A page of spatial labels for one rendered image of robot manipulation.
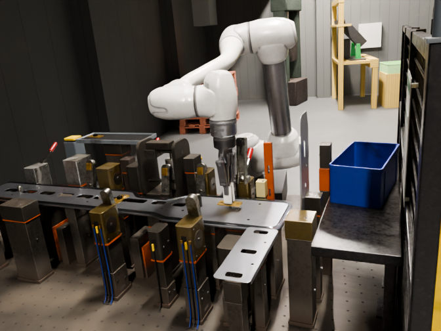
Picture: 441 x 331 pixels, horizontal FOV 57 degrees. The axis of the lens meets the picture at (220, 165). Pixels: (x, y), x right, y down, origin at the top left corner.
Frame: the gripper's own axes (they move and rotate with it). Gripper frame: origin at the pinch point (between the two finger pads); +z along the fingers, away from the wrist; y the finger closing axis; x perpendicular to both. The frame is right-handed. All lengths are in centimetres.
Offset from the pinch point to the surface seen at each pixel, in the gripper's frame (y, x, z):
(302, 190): 5.7, 26.9, -5.1
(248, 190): -13.2, 2.5, 4.0
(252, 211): 0.8, 8.7, 6.0
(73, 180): -11, -79, 5
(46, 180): -18, -102, 8
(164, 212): 7.7, -22.0, 6.0
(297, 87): -760, -138, 70
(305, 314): 16.6, 29.1, 31.5
